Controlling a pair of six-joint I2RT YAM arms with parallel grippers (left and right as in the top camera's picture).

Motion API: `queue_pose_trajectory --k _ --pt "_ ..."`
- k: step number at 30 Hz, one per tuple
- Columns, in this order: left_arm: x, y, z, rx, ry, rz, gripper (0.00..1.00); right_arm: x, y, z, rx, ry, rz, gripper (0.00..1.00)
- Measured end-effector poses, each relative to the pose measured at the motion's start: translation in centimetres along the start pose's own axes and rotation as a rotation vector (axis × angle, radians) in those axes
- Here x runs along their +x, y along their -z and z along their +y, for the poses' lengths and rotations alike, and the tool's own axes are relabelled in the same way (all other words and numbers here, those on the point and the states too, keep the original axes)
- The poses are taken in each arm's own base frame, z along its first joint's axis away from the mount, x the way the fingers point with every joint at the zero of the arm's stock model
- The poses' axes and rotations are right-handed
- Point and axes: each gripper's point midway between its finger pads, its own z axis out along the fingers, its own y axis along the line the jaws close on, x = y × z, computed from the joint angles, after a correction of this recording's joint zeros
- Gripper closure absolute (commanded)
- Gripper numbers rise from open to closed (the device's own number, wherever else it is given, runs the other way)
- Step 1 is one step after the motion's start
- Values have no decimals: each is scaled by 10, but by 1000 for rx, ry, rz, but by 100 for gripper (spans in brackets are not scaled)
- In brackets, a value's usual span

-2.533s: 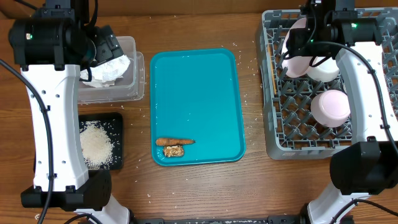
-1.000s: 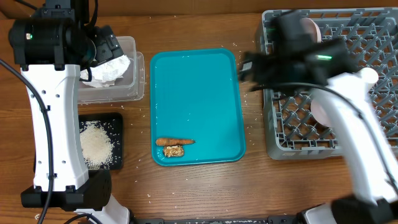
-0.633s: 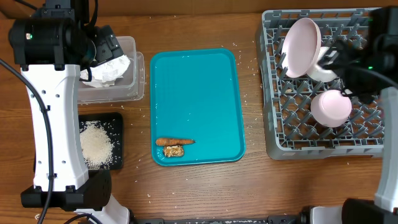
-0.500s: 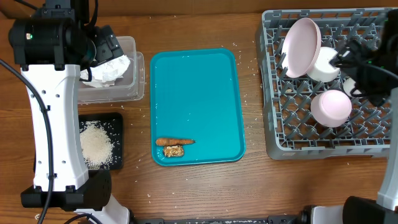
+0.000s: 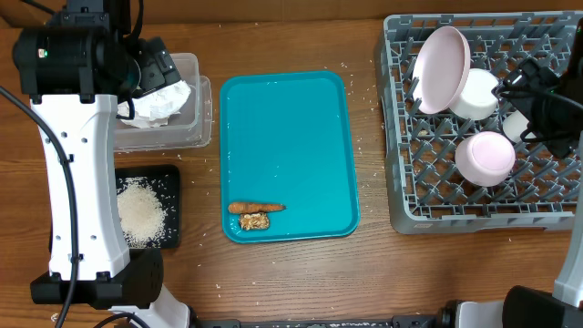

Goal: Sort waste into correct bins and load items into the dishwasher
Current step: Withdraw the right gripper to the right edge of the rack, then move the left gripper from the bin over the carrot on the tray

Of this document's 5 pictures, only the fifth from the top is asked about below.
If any cream bowl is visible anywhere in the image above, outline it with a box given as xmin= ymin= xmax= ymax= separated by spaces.
xmin=450 ymin=68 xmax=499 ymax=120

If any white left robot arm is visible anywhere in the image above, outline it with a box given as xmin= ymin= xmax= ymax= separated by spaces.
xmin=12 ymin=0 xmax=197 ymax=327

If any black tray bin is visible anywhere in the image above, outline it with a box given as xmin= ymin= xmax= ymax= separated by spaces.
xmin=116 ymin=165 xmax=181 ymax=249

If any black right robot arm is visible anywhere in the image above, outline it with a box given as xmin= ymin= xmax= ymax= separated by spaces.
xmin=428 ymin=22 xmax=582 ymax=328

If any clear plastic bin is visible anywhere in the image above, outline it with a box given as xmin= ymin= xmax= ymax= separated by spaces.
xmin=114 ymin=53 xmax=213 ymax=152

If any white plastic cup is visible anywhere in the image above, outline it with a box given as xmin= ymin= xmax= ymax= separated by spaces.
xmin=502 ymin=111 xmax=529 ymax=143

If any large pink plate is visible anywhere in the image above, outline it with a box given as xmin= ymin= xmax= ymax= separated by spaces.
xmin=413 ymin=26 xmax=470 ymax=115

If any pile of white rice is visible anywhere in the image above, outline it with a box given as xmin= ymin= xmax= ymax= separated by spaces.
xmin=117 ymin=177 xmax=179 ymax=249

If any brown food scrap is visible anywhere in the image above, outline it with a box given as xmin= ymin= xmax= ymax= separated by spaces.
xmin=239 ymin=212 xmax=270 ymax=231

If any grey plastic dish rack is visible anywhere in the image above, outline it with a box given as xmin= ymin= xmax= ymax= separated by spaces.
xmin=375 ymin=11 xmax=582 ymax=234

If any teal plastic tray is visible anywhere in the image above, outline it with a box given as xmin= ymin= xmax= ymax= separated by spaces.
xmin=220 ymin=70 xmax=361 ymax=244

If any white napkin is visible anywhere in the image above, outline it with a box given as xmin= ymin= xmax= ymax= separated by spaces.
xmin=122 ymin=80 xmax=191 ymax=128

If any orange carrot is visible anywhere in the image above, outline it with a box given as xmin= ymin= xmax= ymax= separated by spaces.
xmin=228 ymin=202 xmax=286 ymax=214

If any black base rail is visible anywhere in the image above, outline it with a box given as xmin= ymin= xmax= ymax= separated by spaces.
xmin=193 ymin=314 xmax=455 ymax=328

